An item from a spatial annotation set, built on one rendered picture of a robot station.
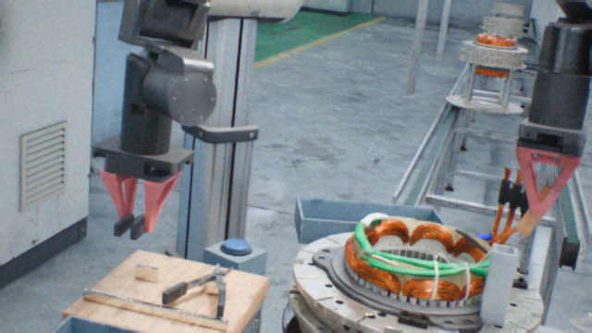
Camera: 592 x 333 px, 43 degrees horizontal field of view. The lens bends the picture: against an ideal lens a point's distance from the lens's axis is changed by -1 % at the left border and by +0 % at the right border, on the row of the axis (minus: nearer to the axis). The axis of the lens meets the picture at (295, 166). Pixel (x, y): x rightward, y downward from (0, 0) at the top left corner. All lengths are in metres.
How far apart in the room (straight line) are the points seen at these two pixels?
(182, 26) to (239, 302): 0.34
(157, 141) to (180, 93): 0.10
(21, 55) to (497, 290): 2.49
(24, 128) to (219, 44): 2.02
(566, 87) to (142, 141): 0.45
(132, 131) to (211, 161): 0.45
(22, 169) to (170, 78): 2.47
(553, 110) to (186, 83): 0.38
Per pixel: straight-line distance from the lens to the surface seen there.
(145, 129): 0.85
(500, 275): 0.90
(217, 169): 1.30
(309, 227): 1.24
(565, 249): 2.31
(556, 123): 0.84
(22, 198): 3.27
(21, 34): 3.11
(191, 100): 0.78
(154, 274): 0.97
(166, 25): 0.83
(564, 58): 0.83
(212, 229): 1.34
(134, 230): 0.87
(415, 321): 0.88
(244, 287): 0.98
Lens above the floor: 1.50
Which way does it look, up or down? 17 degrees down
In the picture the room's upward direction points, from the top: 7 degrees clockwise
